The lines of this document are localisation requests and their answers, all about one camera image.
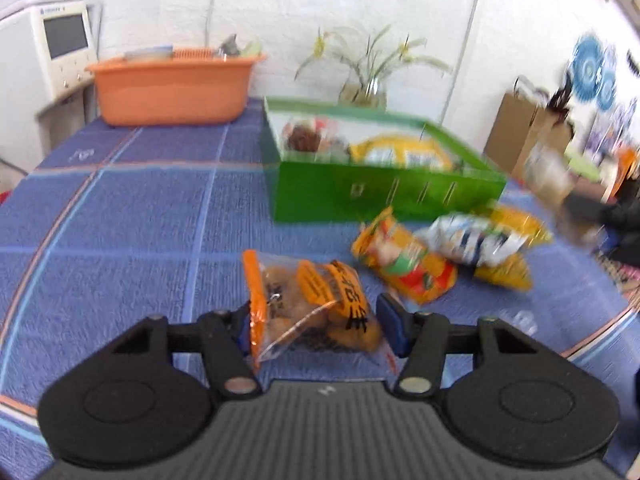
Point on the large blue paper fan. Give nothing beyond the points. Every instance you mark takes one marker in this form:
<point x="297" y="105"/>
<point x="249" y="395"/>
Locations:
<point x="587" y="67"/>

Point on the black wall sign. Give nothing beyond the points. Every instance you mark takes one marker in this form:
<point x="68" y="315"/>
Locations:
<point x="634" y="64"/>

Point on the red snack packet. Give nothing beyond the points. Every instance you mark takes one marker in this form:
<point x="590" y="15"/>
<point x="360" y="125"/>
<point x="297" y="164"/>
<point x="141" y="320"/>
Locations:
<point x="327" y="127"/>

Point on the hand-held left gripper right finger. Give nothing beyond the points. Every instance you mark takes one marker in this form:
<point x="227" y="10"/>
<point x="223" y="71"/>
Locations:
<point x="392" y="322"/>

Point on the wall photo prints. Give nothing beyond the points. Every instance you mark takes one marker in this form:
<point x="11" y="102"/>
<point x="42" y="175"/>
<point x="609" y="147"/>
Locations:
<point x="607" y="130"/>

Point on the brown paper bag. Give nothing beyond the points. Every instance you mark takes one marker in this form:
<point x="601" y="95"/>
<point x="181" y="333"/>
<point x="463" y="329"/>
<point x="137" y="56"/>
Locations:
<point x="510" y="130"/>

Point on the white green snack packet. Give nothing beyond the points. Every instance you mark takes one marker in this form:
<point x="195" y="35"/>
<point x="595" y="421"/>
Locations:
<point x="470" y="240"/>

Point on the orange snack packet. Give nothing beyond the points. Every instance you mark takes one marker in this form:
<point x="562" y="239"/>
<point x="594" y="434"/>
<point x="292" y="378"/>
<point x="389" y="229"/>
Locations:
<point x="400" y="260"/>

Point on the white appliance with screen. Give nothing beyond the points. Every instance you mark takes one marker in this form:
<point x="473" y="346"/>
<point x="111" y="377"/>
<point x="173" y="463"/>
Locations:
<point x="20" y="60"/>

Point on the medium blue paper fan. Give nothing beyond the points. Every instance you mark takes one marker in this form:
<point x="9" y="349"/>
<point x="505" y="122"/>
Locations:
<point x="607" y="89"/>

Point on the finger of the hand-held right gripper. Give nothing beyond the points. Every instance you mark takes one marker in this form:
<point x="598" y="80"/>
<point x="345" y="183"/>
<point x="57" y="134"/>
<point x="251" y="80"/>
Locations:
<point x="582" y="217"/>

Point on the orange packet of brown snacks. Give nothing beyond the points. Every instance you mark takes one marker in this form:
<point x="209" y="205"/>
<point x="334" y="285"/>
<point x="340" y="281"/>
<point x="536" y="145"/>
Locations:
<point x="320" y="310"/>

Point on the metal bowl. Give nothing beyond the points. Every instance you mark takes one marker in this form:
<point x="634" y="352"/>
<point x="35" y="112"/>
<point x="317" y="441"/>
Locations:
<point x="229" y="46"/>

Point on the small clear wrapper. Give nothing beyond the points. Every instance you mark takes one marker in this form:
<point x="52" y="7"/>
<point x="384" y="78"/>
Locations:
<point x="520" y="322"/>

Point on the yellow snack packet white label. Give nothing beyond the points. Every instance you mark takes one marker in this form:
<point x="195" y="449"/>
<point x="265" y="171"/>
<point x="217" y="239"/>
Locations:
<point x="395" y="152"/>

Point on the pink-edged packet of brown snacks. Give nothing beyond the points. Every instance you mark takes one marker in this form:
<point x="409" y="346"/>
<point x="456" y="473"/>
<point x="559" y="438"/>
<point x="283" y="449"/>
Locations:
<point x="300" y="138"/>

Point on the glass vase with yellow flowers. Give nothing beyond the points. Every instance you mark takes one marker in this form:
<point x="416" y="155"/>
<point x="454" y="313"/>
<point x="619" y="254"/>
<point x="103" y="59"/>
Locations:
<point x="362" y="92"/>

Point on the purple leaf plant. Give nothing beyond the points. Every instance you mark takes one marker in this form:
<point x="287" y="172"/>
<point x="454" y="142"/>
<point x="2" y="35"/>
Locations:
<point x="560" y="97"/>

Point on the orange plastic basin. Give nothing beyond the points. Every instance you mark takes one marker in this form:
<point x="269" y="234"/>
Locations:
<point x="170" y="90"/>

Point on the light green lidded box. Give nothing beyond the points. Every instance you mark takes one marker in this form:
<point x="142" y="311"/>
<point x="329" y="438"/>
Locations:
<point x="587" y="166"/>

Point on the clear yellow snack packet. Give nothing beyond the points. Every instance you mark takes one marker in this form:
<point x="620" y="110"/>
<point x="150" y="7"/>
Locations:
<point x="505" y="272"/>

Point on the blue checked tablecloth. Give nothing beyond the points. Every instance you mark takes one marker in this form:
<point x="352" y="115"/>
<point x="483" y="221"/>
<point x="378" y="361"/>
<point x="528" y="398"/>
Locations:
<point x="125" y="220"/>

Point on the white vertical wall conduit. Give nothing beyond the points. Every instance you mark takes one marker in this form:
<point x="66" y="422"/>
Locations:
<point x="211" y="0"/>

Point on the green cardboard box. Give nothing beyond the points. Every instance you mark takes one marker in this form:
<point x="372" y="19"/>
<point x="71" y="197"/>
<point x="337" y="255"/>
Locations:
<point x="340" y="192"/>

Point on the pale green container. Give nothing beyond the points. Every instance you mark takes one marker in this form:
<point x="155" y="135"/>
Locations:
<point x="251" y="48"/>

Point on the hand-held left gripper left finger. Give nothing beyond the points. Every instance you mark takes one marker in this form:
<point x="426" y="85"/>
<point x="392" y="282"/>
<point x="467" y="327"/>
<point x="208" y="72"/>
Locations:
<point x="242" y="335"/>

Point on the clear wafer snack packet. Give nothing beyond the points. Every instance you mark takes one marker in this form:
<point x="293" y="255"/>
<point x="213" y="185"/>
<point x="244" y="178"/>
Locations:
<point x="547" y="170"/>

